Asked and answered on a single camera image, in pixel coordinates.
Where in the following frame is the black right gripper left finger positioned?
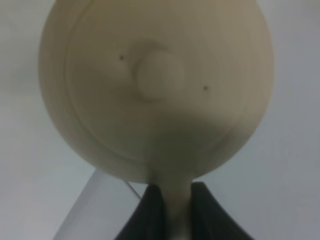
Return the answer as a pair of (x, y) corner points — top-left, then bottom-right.
(116, 184), (171, 240)

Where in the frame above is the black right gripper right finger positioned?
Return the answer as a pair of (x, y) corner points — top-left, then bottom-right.
(183, 181), (252, 240)

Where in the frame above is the beige teapot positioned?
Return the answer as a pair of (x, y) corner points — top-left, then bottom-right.
(38, 0), (274, 240)

